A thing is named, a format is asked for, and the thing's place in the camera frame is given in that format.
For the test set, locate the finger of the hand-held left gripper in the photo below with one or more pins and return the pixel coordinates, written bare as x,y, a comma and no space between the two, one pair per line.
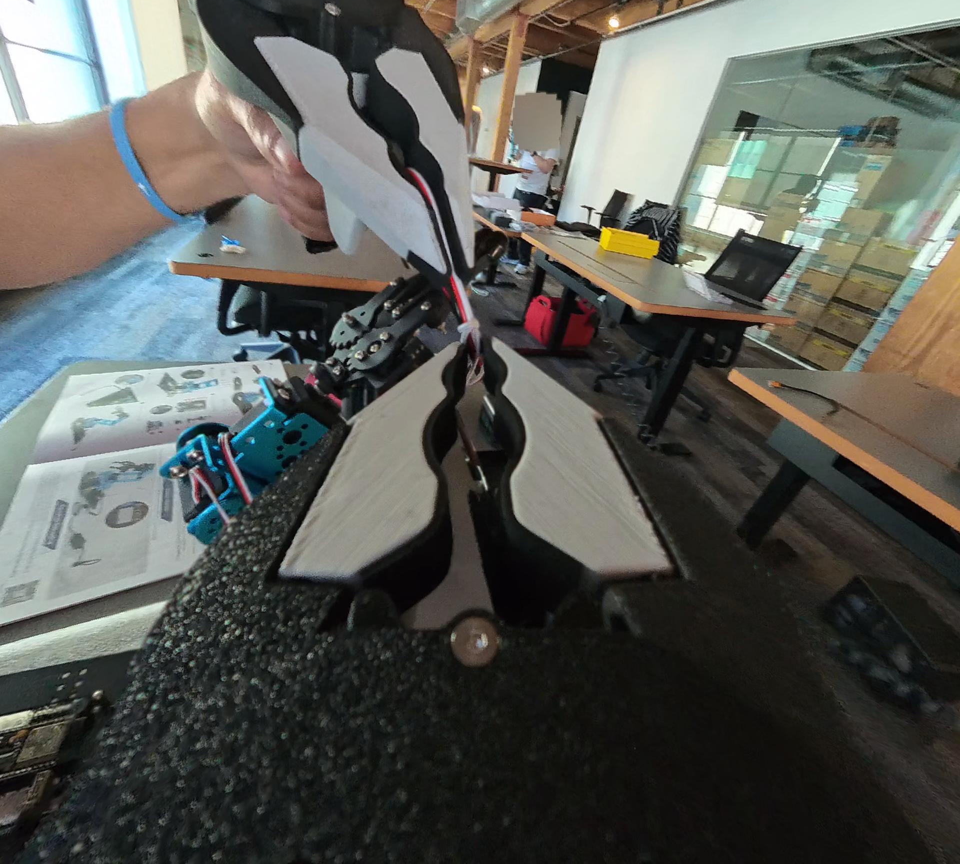
442,122
352,152

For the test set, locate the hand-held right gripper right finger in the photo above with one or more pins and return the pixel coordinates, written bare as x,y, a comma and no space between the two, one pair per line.
585,497

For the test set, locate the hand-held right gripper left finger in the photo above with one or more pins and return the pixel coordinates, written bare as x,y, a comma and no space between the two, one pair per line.
360,497

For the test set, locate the blue toy robot arm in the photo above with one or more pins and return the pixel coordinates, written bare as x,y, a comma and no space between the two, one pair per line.
270,437

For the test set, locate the printed instruction manual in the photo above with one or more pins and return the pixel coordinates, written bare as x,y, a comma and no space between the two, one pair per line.
97,489

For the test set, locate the controller circuit board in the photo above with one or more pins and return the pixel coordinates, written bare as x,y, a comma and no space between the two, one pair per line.
30,751

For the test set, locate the person's left forearm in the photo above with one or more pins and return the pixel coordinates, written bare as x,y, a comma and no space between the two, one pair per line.
60,204

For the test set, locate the grey desk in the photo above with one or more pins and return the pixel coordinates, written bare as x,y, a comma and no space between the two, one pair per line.
22,414

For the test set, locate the person's left hand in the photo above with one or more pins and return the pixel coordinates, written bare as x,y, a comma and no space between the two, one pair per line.
240,144

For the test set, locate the small blue white object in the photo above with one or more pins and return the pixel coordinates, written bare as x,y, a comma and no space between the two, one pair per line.
232,247

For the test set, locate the red fabric tote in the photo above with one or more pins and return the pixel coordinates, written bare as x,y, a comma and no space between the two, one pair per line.
559,323

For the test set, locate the blue wristband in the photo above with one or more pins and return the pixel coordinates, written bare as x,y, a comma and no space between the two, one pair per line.
139,167

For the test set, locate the yellow plastic bin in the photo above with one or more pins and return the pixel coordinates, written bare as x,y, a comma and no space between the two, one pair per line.
628,242

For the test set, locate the black striped jacket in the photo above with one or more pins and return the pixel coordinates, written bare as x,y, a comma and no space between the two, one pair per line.
654,223

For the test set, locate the large paned window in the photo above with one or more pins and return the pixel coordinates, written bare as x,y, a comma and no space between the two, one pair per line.
37,17

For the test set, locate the stack of cardboard boxes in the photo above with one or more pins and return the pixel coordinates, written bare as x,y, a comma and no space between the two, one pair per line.
825,242

